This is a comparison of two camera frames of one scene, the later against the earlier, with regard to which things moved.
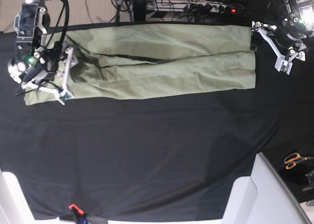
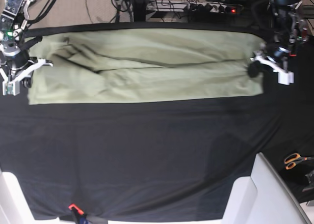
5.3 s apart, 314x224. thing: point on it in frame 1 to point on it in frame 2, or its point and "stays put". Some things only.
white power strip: [194, 7] stays put
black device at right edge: [310, 176] stays put
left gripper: [53, 60] to [12, 64]
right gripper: [295, 47] to [277, 53]
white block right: [264, 197] stays put
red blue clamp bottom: [79, 215] stays put
